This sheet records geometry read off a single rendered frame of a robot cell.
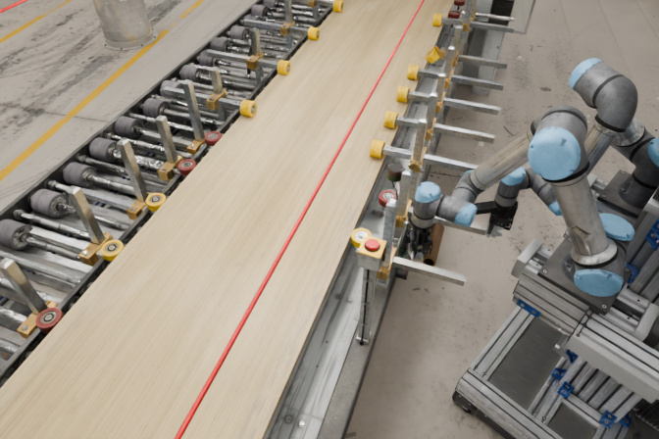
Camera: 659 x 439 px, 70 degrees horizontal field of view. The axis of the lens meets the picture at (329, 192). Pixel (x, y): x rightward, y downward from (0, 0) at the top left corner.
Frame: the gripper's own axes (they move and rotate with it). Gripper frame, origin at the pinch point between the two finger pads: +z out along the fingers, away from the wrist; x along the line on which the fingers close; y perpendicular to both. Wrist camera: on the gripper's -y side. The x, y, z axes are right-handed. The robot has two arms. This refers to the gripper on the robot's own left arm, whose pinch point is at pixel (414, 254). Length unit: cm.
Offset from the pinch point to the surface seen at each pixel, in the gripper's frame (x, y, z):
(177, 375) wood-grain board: -78, 44, 2
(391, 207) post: -10.2, -1.6, -23.2
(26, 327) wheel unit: -136, 22, 9
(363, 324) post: -20.2, 23.2, 9.2
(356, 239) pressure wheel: -20.7, -8.9, 1.4
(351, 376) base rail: -24.6, 35.5, 22.1
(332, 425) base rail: -31, 52, 22
